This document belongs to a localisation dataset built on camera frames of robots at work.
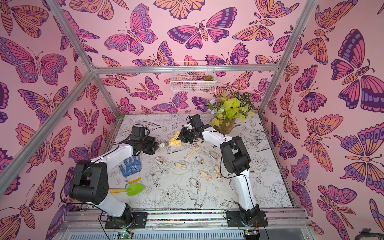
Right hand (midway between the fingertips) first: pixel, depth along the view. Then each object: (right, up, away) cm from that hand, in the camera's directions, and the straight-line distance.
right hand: (176, 136), depth 93 cm
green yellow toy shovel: (-24, -29, -10) cm, 39 cm away
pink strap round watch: (+15, -15, +1) cm, 21 cm away
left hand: (-8, -2, -1) cm, 8 cm away
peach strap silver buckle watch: (-8, -5, -4) cm, 11 cm away
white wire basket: (+11, +38, +2) cm, 40 cm away
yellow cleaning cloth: (-1, -3, -3) cm, 5 cm away
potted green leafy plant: (+31, +16, -6) cm, 35 cm away
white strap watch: (+24, -12, +3) cm, 27 cm away
